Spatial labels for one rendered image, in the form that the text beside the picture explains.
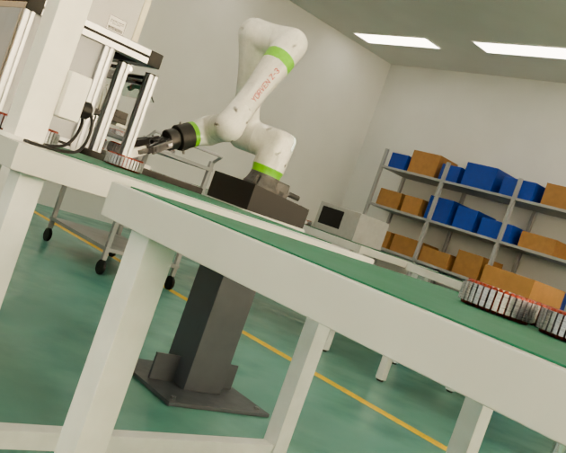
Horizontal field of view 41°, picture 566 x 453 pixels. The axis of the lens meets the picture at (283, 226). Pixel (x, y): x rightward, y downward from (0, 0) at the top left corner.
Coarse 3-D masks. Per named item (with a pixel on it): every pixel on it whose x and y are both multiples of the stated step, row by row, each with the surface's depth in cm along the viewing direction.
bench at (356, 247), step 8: (192, 184) 646; (312, 232) 531; (320, 232) 526; (328, 240) 518; (336, 240) 513; (344, 240) 508; (352, 248) 501; (360, 248) 496; (368, 248) 501; (376, 256) 509; (384, 256) 513; (392, 256) 519; (400, 264) 526; (416, 264) 538; (424, 280) 554; (328, 336) 502; (328, 344) 504
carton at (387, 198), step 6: (384, 192) 971; (390, 192) 964; (396, 192) 956; (378, 198) 975; (384, 198) 969; (390, 198) 961; (396, 198) 954; (402, 198) 953; (384, 204) 966; (390, 204) 959; (396, 204) 952
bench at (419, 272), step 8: (408, 264) 466; (416, 272) 460; (424, 272) 456; (432, 272) 452; (440, 280) 446; (448, 280) 442; (456, 280) 438; (456, 288) 437; (384, 360) 466; (392, 360) 467; (384, 368) 464; (376, 376) 467; (384, 376) 465
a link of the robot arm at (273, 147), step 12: (264, 132) 297; (276, 132) 295; (252, 144) 299; (264, 144) 296; (276, 144) 295; (288, 144) 296; (264, 156) 295; (276, 156) 295; (288, 156) 298; (252, 168) 298; (264, 168) 295; (276, 168) 295
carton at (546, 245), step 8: (528, 232) 814; (520, 240) 818; (528, 240) 812; (536, 240) 805; (544, 240) 799; (552, 240) 793; (528, 248) 809; (536, 248) 803; (544, 248) 796; (552, 248) 791; (560, 248) 796; (560, 256) 801
